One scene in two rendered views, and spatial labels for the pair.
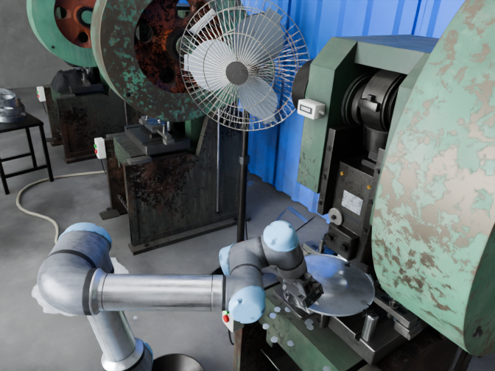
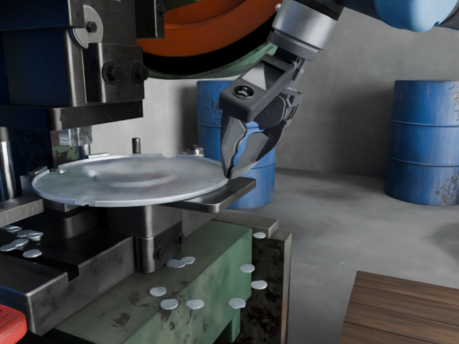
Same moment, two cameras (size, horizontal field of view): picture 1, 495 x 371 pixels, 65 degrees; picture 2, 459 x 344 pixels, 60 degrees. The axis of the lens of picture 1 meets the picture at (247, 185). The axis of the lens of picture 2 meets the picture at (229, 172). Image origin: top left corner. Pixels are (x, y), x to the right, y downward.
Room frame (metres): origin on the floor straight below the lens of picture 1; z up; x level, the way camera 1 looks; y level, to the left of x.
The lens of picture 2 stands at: (1.14, 0.32, 0.94)
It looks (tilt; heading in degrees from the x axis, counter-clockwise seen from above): 14 degrees down; 241
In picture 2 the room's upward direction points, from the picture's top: straight up
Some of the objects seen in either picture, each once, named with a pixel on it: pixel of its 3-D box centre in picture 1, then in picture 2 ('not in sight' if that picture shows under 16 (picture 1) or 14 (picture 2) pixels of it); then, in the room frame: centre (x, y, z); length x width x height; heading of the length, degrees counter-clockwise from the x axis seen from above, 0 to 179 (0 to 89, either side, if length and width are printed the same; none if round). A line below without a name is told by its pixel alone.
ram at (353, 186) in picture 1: (360, 207); (80, 1); (1.03, -0.34, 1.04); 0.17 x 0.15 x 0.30; 126
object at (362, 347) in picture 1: (349, 294); (81, 226); (1.06, -0.38, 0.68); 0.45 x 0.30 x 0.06; 36
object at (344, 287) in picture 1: (328, 282); (136, 174); (0.98, -0.27, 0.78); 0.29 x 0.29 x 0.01
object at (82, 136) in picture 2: not in sight; (77, 132); (1.05, -0.37, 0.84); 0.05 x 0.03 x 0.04; 36
